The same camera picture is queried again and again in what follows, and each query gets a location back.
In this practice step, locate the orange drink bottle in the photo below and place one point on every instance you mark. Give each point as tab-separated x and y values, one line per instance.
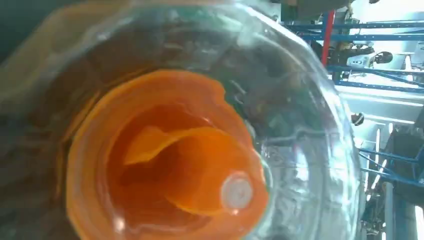
172	149

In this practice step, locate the blue shelving rack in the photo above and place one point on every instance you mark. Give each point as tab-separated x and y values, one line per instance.
371	37

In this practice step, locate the red post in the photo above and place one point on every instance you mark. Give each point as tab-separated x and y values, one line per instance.
328	36

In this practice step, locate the blue metal frame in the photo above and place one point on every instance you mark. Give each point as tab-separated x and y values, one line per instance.
397	178

